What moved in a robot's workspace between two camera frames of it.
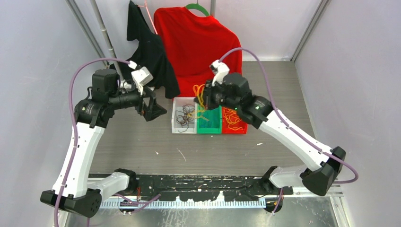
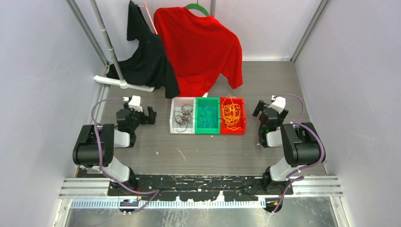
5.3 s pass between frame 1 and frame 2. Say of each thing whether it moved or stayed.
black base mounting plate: stayed
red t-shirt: stayed
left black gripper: moved
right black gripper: moved
